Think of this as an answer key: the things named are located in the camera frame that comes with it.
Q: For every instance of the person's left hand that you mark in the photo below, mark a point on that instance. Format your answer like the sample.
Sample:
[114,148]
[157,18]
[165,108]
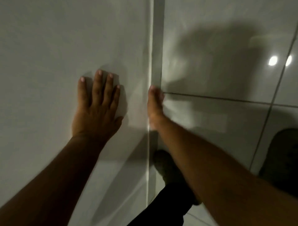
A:
[95,118]

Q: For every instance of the person's left thumb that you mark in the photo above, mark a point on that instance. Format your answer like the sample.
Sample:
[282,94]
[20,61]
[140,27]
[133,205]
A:
[119,121]

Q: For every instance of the person's right fingers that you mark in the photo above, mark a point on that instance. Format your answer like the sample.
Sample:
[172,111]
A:
[154,97]

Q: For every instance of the person's right hand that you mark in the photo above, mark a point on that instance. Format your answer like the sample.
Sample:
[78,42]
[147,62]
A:
[156,111]

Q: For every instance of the white door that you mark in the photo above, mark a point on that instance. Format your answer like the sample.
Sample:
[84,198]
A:
[58,42]

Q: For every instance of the person's left middle finger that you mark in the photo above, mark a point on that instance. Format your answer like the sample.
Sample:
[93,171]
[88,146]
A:
[108,89]

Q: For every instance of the person's left forearm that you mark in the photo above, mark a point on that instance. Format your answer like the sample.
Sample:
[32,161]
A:
[53,181]

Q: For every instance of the dark green shoe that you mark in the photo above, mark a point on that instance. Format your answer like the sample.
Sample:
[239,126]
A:
[281,160]
[168,170]

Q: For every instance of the person's left little finger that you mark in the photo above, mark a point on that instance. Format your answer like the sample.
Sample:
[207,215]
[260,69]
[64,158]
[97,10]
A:
[82,92]

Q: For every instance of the person's right forearm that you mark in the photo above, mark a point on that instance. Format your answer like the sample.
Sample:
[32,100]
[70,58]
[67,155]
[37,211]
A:
[221,179]

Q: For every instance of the black trouser leg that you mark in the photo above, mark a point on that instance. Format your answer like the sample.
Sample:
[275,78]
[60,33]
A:
[165,207]

